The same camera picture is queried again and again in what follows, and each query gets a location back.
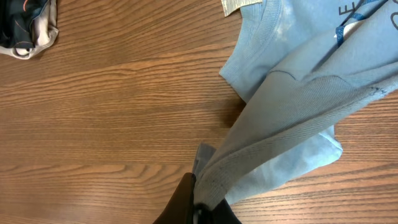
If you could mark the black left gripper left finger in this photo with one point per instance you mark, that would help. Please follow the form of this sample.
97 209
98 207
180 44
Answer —
180 209

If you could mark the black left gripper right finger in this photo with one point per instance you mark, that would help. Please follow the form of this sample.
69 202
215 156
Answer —
223 214

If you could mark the light blue printed t-shirt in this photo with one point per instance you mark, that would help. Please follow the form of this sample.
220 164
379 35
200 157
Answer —
300 66

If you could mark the beige folded garment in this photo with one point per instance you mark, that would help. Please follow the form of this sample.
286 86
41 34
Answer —
45 33

